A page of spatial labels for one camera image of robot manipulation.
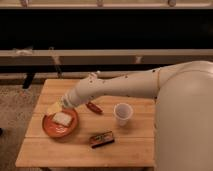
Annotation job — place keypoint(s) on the pale yellow sponge end effector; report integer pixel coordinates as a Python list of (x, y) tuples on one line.
[(54, 108)]

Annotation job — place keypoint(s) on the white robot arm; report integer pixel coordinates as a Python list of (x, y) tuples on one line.
[(184, 110)]

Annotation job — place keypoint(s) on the white bread slice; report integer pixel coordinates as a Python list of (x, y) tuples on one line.
[(62, 118)]

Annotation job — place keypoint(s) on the orange plate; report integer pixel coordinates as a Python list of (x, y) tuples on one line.
[(55, 130)]

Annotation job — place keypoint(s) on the red chili pepper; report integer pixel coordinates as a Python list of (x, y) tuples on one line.
[(94, 108)]

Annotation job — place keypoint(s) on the dark rectangular snack box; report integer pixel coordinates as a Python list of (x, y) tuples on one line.
[(101, 139)]

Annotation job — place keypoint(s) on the wooden table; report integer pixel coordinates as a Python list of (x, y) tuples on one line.
[(133, 145)]

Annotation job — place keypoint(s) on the clear plastic cup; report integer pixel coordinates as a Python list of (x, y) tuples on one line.
[(122, 112)]

